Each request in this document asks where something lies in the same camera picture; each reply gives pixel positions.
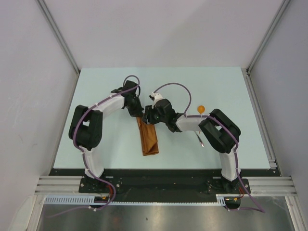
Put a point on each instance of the aluminium front frame rail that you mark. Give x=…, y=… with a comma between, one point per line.
x=260, y=186

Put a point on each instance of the aluminium corner post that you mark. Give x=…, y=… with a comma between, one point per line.
x=42, y=5
x=269, y=33

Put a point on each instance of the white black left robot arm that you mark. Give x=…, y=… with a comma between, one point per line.
x=86, y=129

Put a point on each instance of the right aluminium corner post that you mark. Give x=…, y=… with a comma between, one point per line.
x=269, y=33

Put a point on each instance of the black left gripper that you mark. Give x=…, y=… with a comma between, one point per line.
x=137, y=112

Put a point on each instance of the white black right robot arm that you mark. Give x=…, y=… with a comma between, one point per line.
x=221, y=133

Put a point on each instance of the orange-brown cloth napkin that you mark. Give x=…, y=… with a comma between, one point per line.
x=149, y=141

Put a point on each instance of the right aluminium side rail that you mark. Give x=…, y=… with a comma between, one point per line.
x=260, y=121

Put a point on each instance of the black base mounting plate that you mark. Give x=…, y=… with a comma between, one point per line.
x=161, y=186

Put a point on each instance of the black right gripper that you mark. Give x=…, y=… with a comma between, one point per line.
x=148, y=116

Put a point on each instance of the left aluminium corner post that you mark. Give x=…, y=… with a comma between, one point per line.
x=42, y=5

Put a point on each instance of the orange plastic spoon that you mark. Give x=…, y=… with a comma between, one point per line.
x=201, y=109

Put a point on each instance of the silver metal fork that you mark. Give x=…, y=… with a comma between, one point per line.
x=200, y=140

